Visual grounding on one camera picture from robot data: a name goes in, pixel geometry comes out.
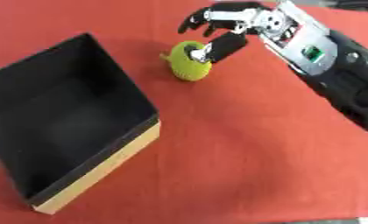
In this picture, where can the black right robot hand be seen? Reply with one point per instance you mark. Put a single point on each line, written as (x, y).
(228, 43)

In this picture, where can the silver and black right robot arm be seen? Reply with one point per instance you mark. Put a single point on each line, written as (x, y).
(335, 67)

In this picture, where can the cardboard box with black inside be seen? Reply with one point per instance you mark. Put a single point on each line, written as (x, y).
(64, 122)

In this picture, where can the green knitted toy fruit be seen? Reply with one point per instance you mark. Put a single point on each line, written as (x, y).
(186, 65)

